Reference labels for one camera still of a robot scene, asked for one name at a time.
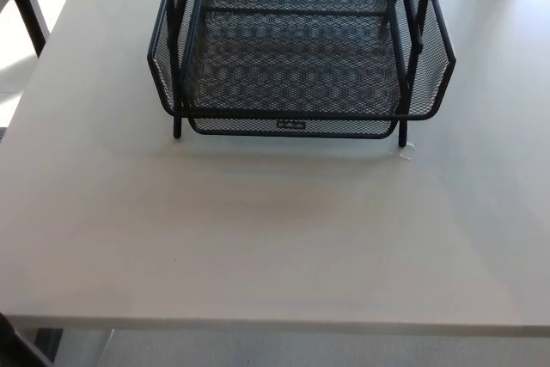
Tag clear tape piece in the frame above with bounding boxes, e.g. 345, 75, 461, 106
393, 139, 417, 161

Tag dark grey desk leg frame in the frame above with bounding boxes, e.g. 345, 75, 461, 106
34, 327, 64, 364

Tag black mesh tray flared sides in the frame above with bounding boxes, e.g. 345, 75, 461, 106
145, 0, 456, 123

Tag black metal tray rack frame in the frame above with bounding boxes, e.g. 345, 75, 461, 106
155, 0, 442, 148

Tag black mesh tray with label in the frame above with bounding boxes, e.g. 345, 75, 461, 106
186, 115, 399, 139

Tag white side table dark legs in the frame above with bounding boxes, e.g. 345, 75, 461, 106
0, 0, 52, 58

